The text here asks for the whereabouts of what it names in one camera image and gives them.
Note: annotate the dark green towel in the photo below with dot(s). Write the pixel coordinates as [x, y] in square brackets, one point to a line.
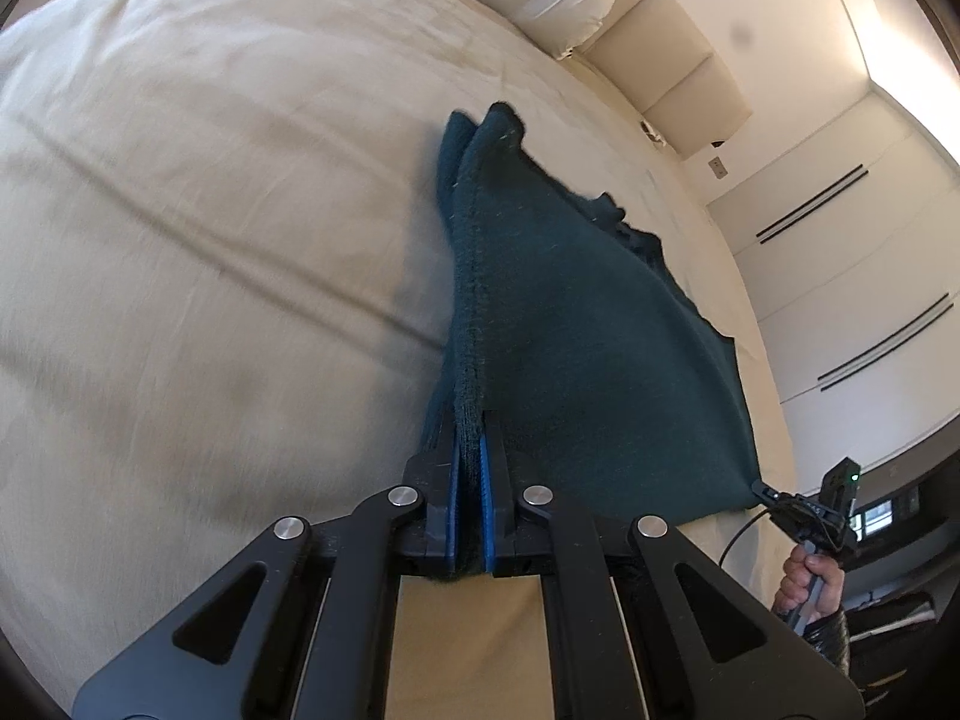
[585, 330]

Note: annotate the white wardrobe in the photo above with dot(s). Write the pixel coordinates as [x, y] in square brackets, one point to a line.
[862, 255]

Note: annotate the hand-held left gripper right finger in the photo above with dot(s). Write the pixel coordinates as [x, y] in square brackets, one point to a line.
[491, 499]

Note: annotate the person's right forearm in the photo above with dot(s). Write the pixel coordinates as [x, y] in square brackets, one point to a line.
[829, 637]

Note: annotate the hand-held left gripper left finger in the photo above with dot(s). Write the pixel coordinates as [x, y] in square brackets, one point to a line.
[450, 499]

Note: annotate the bed with beige cover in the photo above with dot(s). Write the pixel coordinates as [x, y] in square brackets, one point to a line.
[202, 240]

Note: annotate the person's right hand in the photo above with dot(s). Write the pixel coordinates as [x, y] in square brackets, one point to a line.
[802, 589]

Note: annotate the wall socket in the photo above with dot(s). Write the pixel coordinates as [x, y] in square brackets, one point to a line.
[718, 165]

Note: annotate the dark desk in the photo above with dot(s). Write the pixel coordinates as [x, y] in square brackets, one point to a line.
[907, 540]

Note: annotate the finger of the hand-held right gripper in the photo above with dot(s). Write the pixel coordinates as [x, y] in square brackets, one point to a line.
[769, 497]

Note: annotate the beige padded headboard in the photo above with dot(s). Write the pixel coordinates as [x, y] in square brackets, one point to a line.
[675, 67]

